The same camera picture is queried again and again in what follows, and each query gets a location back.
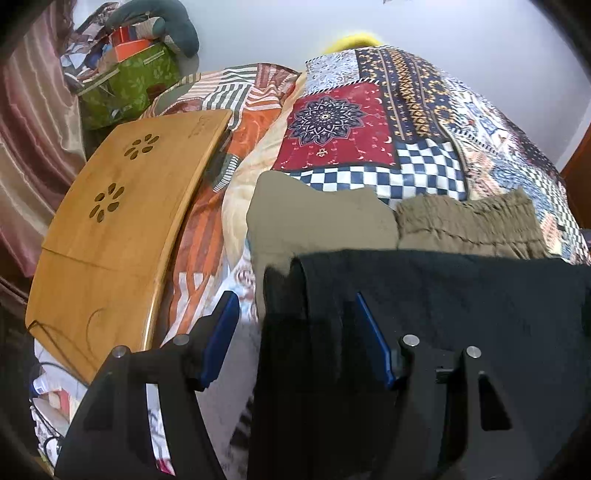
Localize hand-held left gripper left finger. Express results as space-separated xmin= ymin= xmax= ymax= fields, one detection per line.
xmin=54 ymin=291 xmax=241 ymax=480

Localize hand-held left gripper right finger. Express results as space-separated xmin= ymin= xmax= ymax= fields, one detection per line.
xmin=355 ymin=293 xmax=552 ymax=480

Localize black pants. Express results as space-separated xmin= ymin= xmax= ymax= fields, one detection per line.
xmin=247 ymin=249 xmax=591 ymax=480

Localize khaki pants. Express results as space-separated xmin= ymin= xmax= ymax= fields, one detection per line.
xmin=247 ymin=172 xmax=561 ymax=319

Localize wooden lap desk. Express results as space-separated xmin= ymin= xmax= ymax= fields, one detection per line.
xmin=25 ymin=109 xmax=234 ymax=384

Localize striped orange bedsheet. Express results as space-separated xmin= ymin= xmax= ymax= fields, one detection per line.
xmin=143 ymin=63 xmax=301 ymax=352

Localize patchwork blanket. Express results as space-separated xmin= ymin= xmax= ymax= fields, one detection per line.
xmin=194 ymin=45 xmax=591 ymax=480

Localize brown wooden door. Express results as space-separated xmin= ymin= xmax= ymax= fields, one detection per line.
xmin=558 ymin=134 xmax=591 ymax=217

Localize green patterned bag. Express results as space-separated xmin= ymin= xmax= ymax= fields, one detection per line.
xmin=76 ymin=44 xmax=181 ymax=130

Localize striped maroon curtain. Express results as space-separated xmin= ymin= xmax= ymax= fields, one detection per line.
xmin=0 ymin=0 xmax=88 ymax=278

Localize orange box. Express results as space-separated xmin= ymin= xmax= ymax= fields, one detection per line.
xmin=113 ymin=28 xmax=153 ymax=61

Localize patterned silver gift bag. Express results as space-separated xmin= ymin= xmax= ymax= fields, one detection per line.
xmin=60 ymin=4 xmax=122 ymax=79

